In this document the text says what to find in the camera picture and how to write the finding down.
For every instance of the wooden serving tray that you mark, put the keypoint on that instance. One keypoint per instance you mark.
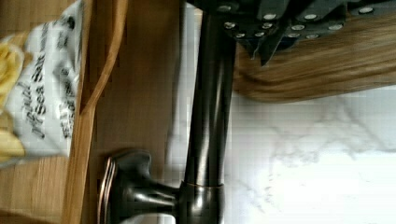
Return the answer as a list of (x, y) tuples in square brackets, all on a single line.
[(359, 57)]

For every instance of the dark metal drawer handle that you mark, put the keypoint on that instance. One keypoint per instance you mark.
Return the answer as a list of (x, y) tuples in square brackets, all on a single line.
[(128, 190)]

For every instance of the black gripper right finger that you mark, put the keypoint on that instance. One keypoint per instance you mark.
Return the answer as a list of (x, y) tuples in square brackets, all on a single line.
[(291, 20)]

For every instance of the white snack bag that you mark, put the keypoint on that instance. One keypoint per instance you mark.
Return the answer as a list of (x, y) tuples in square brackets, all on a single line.
[(40, 106)]

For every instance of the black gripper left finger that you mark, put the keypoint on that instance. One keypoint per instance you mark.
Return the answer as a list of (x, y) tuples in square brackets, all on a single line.
[(252, 23)]

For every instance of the wooden drawer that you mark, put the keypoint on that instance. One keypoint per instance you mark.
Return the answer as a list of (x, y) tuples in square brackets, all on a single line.
[(129, 59)]

